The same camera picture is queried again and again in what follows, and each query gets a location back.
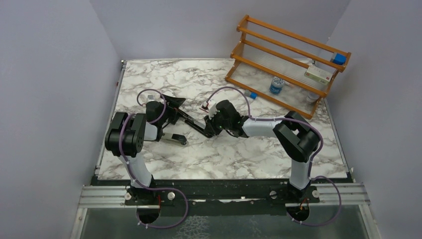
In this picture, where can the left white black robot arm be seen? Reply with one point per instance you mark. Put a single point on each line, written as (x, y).
(127, 133)

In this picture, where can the blue white cup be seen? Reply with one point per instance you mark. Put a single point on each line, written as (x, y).
(276, 85)

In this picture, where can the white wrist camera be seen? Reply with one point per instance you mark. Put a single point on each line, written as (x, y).
(150, 98)
(209, 107)

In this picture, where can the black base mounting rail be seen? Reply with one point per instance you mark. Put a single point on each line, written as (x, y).
(220, 197)

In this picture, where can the white red carton box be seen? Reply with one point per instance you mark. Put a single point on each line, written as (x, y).
(318, 75)

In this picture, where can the beige black stapler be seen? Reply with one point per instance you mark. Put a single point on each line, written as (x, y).
(177, 139)

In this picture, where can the white bottle behind rack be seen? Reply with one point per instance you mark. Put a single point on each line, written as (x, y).
(312, 97)

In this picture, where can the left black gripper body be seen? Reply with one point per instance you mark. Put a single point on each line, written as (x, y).
(169, 114)

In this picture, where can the blue cube on shelf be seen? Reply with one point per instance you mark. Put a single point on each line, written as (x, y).
(338, 59)

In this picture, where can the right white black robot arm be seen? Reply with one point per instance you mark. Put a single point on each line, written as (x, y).
(298, 138)

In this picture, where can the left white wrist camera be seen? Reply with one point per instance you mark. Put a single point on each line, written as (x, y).
(150, 98)

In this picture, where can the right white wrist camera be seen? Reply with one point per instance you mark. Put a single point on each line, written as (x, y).
(209, 107)

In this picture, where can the orange wooden shelf rack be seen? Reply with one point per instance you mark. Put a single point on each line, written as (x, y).
(265, 51)

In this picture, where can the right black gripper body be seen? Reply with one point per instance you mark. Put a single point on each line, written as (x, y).
(216, 125)

